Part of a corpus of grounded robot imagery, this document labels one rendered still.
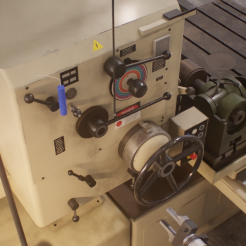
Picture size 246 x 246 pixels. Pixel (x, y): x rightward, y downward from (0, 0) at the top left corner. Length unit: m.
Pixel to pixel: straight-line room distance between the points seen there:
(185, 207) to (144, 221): 0.33
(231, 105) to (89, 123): 0.84
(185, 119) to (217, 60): 1.02
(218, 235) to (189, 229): 1.46
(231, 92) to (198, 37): 0.97
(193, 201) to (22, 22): 1.69
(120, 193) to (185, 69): 0.81
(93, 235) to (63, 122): 1.02
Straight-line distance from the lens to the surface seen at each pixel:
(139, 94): 1.84
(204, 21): 3.58
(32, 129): 1.77
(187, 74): 2.58
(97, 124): 1.84
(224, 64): 3.17
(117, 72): 1.75
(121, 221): 2.74
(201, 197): 3.10
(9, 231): 2.78
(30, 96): 1.62
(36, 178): 1.95
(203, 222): 3.41
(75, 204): 2.15
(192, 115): 2.26
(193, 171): 2.20
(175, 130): 2.24
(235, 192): 2.82
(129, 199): 2.81
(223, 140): 2.48
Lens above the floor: 2.84
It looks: 43 degrees down
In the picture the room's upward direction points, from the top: straight up
